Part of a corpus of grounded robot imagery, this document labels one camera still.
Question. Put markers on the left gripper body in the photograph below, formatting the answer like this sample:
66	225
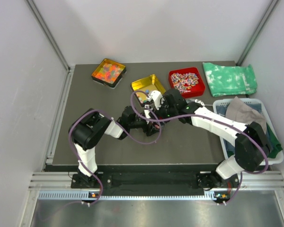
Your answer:
143	125

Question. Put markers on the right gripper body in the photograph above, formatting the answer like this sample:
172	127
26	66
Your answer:
164	110

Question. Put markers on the metal scoop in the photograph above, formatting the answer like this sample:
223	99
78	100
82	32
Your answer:
200	102

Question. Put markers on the speckled tin pastel star candies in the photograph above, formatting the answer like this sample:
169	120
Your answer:
147	84

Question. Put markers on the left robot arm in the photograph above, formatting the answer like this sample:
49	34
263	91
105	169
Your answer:
90	128

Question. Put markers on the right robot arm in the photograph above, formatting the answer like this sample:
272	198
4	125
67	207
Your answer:
249	140

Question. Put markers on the gold tin translucent star candies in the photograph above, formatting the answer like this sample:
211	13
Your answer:
109	73

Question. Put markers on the red box of lollipops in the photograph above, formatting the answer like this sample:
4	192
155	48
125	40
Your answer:
187	81

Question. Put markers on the green white cloth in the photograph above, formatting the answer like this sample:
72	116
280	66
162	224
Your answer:
230	80

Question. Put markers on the grey cloth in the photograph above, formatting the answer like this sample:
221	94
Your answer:
240	112

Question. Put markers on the blue cloth in basket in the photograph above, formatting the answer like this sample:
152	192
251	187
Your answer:
220	107

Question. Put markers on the white laundry basket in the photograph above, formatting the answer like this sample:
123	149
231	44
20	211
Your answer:
277	160

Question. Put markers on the green cloth in basket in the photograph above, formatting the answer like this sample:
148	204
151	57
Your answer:
274	143

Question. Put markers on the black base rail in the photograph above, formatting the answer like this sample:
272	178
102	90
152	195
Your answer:
154	180

